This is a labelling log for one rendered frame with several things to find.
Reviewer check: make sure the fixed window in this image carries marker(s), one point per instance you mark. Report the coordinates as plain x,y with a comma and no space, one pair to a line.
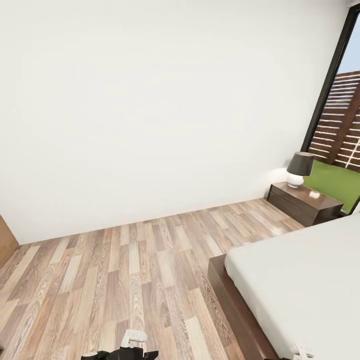
333,135

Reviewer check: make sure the nightstand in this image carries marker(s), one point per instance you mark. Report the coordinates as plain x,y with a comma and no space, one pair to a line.
306,206

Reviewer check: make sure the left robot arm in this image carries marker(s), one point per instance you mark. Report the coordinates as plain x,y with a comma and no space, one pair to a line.
127,351

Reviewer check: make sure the bed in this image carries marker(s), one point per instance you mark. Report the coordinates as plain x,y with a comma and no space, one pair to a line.
302,286

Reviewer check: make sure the table lamp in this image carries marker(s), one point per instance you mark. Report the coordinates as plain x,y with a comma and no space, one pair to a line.
300,165

